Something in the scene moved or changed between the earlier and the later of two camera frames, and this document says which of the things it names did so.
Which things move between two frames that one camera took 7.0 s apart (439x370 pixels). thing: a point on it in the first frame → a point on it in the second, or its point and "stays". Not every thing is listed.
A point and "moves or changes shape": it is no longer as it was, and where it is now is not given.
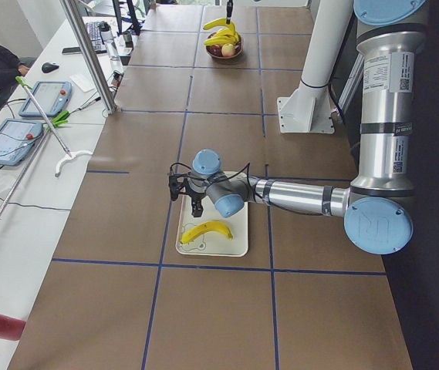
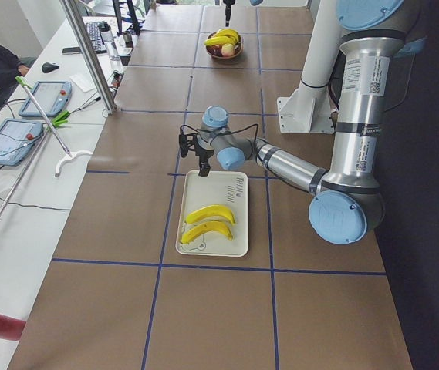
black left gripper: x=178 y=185 → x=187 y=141
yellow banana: x=221 y=22 moves or changes shape
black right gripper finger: x=229 y=7 stays
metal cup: x=127 y=38 stays
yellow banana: x=216 y=226 stays
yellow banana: x=225 y=36 stays
